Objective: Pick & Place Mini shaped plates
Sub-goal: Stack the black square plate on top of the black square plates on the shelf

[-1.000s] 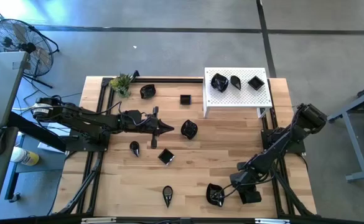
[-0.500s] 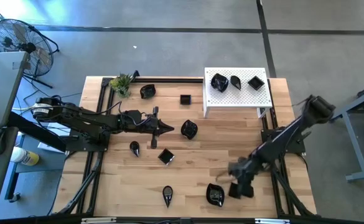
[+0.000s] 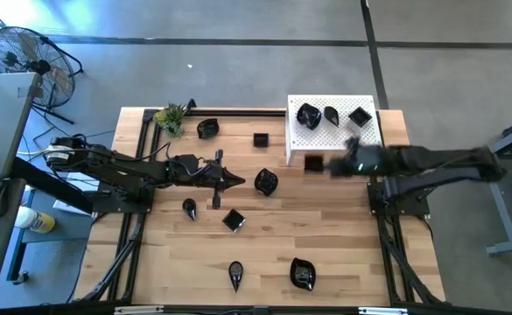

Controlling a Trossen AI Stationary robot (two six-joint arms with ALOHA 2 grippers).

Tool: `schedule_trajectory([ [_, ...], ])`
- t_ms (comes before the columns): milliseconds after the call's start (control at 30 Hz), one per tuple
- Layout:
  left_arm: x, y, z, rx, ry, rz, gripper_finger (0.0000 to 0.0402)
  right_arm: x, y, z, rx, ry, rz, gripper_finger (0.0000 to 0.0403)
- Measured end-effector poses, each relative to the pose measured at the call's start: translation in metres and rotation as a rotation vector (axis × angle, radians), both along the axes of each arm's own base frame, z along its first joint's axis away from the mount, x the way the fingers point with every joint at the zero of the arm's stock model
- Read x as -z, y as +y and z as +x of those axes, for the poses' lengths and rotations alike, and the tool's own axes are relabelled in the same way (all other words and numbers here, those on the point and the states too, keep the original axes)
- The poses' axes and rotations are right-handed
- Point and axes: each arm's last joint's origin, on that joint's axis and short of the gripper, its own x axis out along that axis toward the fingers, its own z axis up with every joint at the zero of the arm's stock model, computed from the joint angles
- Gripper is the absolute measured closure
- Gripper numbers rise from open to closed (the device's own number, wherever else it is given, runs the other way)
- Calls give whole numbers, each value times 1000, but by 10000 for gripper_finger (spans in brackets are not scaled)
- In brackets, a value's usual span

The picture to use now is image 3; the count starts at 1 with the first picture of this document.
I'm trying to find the black floor fan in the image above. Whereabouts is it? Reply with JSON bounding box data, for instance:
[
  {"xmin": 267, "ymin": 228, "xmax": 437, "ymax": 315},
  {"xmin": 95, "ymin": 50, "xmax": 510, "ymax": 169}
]
[{"xmin": 0, "ymin": 24, "xmax": 85, "ymax": 126}]

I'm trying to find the blue desk leg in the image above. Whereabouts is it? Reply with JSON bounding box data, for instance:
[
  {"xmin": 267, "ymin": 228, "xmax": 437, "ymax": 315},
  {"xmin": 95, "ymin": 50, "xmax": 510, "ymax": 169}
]
[{"xmin": 6, "ymin": 187, "xmax": 36, "ymax": 286}]

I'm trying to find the light grey panel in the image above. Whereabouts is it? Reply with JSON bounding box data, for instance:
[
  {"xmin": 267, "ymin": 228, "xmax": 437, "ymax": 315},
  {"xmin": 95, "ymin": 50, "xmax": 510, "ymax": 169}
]
[{"xmin": 0, "ymin": 72, "xmax": 42, "ymax": 183}]

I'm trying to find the silver metal bracket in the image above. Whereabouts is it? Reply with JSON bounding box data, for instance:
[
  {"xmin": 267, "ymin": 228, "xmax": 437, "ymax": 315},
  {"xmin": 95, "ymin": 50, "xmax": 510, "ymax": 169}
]
[
  {"xmin": 114, "ymin": 305, "xmax": 165, "ymax": 314},
  {"xmin": 358, "ymin": 306, "xmax": 409, "ymax": 315}
]

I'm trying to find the green succulent plant in pot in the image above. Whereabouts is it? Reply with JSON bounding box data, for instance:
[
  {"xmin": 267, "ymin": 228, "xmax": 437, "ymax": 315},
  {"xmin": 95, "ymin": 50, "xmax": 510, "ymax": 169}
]
[{"xmin": 152, "ymin": 101, "xmax": 189, "ymax": 139}]

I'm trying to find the grey metal table frame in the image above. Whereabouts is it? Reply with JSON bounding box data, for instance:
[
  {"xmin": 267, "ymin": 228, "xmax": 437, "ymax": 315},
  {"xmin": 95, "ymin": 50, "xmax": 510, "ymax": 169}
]
[{"xmin": 485, "ymin": 111, "xmax": 512, "ymax": 257}]

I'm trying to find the white and yellow bottle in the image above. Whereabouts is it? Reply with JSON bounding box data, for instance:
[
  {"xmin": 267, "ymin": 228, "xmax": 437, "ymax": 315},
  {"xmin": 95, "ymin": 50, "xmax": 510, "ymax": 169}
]
[{"xmin": 13, "ymin": 205, "xmax": 57, "ymax": 235}]

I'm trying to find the white paper sheet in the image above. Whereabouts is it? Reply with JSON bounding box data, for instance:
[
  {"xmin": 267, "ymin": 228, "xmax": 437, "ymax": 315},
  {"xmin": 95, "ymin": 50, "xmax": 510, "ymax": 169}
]
[{"xmin": 53, "ymin": 171, "xmax": 103, "ymax": 216}]

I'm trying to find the black aluminium rig frame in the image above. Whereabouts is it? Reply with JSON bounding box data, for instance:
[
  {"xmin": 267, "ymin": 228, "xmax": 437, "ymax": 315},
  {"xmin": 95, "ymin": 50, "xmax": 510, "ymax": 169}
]
[{"xmin": 74, "ymin": 98, "xmax": 448, "ymax": 315}]

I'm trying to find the white perforated metal shelf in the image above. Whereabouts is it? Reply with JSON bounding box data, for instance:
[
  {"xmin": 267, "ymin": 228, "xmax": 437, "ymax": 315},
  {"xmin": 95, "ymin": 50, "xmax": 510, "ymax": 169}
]
[{"xmin": 284, "ymin": 94, "xmax": 384, "ymax": 168}]

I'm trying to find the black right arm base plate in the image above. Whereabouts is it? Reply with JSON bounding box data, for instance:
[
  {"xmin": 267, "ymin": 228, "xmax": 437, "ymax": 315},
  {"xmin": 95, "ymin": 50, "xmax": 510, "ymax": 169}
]
[{"xmin": 366, "ymin": 178, "xmax": 431, "ymax": 219}]

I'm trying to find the black teardrop mini plate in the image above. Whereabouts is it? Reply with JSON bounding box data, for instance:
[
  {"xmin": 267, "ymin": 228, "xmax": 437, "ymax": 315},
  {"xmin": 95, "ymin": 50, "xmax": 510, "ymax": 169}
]
[
  {"xmin": 228, "ymin": 260, "xmax": 244, "ymax": 293},
  {"xmin": 323, "ymin": 106, "xmax": 340, "ymax": 128},
  {"xmin": 181, "ymin": 198, "xmax": 198, "ymax": 221}
]

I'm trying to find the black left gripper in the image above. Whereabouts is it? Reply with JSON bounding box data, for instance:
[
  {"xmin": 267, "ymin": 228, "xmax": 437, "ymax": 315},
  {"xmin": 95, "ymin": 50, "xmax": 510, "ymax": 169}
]
[{"xmin": 166, "ymin": 150, "xmax": 246, "ymax": 210}]

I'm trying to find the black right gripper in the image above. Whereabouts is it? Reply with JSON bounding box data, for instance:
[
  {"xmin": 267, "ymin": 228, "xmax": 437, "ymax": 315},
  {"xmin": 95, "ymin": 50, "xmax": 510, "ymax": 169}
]
[{"xmin": 325, "ymin": 137, "xmax": 386, "ymax": 179}]

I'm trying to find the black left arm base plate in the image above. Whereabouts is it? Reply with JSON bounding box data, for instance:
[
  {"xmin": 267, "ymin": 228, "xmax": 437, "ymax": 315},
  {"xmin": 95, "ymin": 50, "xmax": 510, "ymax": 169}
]
[{"xmin": 91, "ymin": 178, "xmax": 157, "ymax": 215}]

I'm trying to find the black leaf-shaped mini plate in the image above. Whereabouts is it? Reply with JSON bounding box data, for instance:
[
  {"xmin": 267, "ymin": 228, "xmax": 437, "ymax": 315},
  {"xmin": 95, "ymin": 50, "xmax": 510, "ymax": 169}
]
[
  {"xmin": 196, "ymin": 117, "xmax": 221, "ymax": 140},
  {"xmin": 254, "ymin": 167, "xmax": 280, "ymax": 198},
  {"xmin": 289, "ymin": 256, "xmax": 317, "ymax": 292},
  {"xmin": 296, "ymin": 102, "xmax": 323, "ymax": 131}
]

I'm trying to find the black desk support bar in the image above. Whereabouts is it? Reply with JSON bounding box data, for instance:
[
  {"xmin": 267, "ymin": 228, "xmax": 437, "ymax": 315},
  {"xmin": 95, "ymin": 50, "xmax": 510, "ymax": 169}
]
[{"xmin": 9, "ymin": 156, "xmax": 95, "ymax": 215}]

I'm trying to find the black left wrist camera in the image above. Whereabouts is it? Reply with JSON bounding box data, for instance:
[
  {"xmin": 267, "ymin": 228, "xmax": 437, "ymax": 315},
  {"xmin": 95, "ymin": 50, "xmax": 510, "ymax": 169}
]
[{"xmin": 175, "ymin": 153, "xmax": 200, "ymax": 172}]

